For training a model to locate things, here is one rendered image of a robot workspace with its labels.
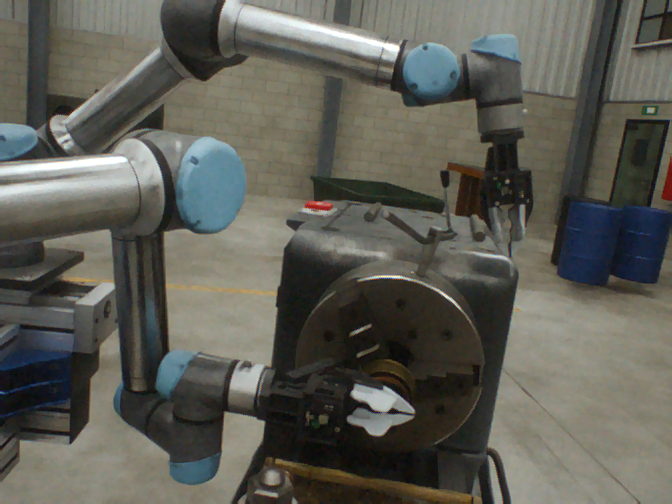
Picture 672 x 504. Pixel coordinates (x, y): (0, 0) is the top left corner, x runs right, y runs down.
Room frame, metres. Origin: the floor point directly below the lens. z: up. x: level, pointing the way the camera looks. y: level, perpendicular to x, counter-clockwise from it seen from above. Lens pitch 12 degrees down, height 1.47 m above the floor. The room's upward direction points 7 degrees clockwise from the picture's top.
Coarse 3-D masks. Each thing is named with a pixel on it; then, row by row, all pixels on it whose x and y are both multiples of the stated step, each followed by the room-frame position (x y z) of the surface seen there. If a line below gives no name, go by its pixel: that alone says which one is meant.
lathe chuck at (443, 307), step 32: (384, 288) 0.95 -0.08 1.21; (416, 288) 0.94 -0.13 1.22; (448, 288) 1.00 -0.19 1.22; (320, 320) 0.96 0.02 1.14; (384, 320) 0.95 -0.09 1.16; (416, 320) 0.94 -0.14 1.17; (448, 320) 0.94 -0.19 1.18; (320, 352) 0.96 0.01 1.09; (352, 352) 0.95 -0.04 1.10; (416, 352) 0.94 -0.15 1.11; (448, 352) 0.94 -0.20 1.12; (480, 352) 0.93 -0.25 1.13; (416, 416) 0.94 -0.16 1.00; (448, 416) 0.93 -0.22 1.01; (384, 448) 0.95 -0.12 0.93; (416, 448) 0.94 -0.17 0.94
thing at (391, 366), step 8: (376, 360) 0.87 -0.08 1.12; (384, 360) 0.86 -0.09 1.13; (392, 360) 0.86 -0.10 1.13; (368, 368) 0.86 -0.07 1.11; (376, 368) 0.85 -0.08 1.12; (384, 368) 0.84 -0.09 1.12; (392, 368) 0.85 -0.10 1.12; (400, 368) 0.86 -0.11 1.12; (376, 376) 0.82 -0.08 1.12; (384, 376) 0.82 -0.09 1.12; (392, 376) 0.83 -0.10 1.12; (400, 376) 0.83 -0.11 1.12; (408, 376) 0.86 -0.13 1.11; (384, 384) 0.80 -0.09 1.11; (392, 384) 0.80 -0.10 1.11; (400, 384) 0.81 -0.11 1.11; (408, 384) 0.83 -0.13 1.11; (400, 392) 0.80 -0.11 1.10; (408, 392) 0.83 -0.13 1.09; (408, 400) 0.81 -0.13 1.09; (392, 408) 0.85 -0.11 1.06
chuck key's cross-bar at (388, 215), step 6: (384, 210) 0.78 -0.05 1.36; (384, 216) 0.78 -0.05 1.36; (390, 216) 0.78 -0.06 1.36; (396, 216) 0.80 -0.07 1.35; (396, 222) 0.81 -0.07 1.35; (402, 222) 0.83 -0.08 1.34; (402, 228) 0.83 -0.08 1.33; (408, 228) 0.85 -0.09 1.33; (408, 234) 0.87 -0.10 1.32; (414, 234) 0.88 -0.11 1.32; (420, 234) 0.91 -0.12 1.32; (444, 234) 1.03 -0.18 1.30; (450, 234) 1.06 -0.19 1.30; (420, 240) 0.92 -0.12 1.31; (426, 240) 0.94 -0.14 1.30; (432, 240) 0.97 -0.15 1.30; (444, 240) 1.03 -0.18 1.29
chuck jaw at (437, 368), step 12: (408, 360) 0.94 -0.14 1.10; (420, 360) 0.94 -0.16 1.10; (420, 372) 0.89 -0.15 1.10; (432, 372) 0.89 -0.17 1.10; (444, 372) 0.89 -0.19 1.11; (456, 372) 0.90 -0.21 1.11; (468, 372) 0.90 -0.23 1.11; (420, 384) 0.86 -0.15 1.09; (432, 384) 0.88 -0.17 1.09; (444, 384) 0.88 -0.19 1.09; (456, 384) 0.90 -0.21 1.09; (468, 384) 0.89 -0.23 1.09; (420, 396) 0.86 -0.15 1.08; (432, 396) 0.88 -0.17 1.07
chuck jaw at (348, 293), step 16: (352, 288) 0.96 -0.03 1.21; (352, 304) 0.92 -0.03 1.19; (368, 304) 0.95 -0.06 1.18; (352, 320) 0.92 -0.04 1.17; (368, 320) 0.91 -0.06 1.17; (352, 336) 0.89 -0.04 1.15; (368, 336) 0.89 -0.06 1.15; (384, 336) 0.95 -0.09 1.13; (368, 352) 0.87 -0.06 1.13; (384, 352) 0.89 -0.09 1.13
